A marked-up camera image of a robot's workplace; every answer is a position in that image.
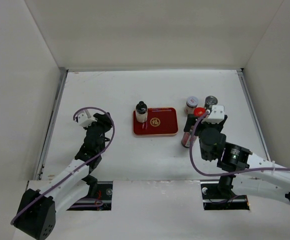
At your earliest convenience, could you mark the dark red sauce bottle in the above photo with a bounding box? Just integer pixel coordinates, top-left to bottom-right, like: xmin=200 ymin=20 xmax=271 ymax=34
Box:
xmin=181 ymin=126 xmax=193 ymax=148

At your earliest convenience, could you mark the black cap clear bottle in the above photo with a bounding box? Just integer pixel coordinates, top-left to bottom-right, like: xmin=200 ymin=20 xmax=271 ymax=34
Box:
xmin=135 ymin=101 xmax=148 ymax=123

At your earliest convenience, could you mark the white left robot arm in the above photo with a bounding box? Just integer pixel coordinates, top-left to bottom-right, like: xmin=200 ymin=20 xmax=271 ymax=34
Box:
xmin=10 ymin=107 xmax=115 ymax=240

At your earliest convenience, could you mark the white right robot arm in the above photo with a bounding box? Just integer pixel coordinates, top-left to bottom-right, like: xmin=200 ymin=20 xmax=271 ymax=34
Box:
xmin=183 ymin=112 xmax=290 ymax=206

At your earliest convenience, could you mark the red lid white jar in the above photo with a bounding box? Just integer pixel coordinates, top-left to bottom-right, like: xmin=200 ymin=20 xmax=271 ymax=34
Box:
xmin=193 ymin=107 xmax=208 ymax=117

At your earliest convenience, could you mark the grey lid spice jar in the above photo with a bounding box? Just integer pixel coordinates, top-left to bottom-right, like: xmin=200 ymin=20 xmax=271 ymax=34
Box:
xmin=204 ymin=95 xmax=218 ymax=109

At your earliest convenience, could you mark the white lid spice jar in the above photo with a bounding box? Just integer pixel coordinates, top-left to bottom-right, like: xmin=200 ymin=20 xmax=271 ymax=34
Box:
xmin=184 ymin=96 xmax=199 ymax=115

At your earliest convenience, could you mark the red lacquer tray gold rim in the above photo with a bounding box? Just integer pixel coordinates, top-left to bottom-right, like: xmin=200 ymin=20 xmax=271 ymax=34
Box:
xmin=132 ymin=107 xmax=179 ymax=136

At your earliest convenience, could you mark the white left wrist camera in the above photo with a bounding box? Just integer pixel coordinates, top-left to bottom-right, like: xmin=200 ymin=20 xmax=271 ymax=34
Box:
xmin=74 ymin=109 xmax=96 ymax=128

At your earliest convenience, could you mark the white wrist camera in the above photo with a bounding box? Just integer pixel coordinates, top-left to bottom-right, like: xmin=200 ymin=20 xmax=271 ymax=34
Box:
xmin=202 ymin=105 xmax=225 ymax=124
xmin=74 ymin=109 xmax=96 ymax=128

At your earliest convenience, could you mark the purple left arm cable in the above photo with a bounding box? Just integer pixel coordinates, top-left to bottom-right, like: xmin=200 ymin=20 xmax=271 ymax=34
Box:
xmin=10 ymin=106 xmax=116 ymax=225

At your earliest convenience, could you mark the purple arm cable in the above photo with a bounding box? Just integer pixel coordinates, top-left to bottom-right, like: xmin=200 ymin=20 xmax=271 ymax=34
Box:
xmin=189 ymin=109 xmax=290 ymax=177
xmin=10 ymin=106 xmax=116 ymax=225

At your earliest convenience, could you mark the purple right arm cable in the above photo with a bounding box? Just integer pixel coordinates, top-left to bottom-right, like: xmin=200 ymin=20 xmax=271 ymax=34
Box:
xmin=189 ymin=109 xmax=290 ymax=177

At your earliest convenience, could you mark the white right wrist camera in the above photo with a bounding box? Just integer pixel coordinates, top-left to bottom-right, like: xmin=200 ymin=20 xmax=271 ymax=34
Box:
xmin=202 ymin=105 xmax=225 ymax=124

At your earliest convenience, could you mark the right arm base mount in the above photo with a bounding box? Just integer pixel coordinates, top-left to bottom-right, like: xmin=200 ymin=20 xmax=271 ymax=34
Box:
xmin=200 ymin=176 xmax=250 ymax=211

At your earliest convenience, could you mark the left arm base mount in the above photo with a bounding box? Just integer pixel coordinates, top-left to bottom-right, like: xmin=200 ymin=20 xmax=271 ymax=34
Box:
xmin=68 ymin=175 xmax=114 ymax=211

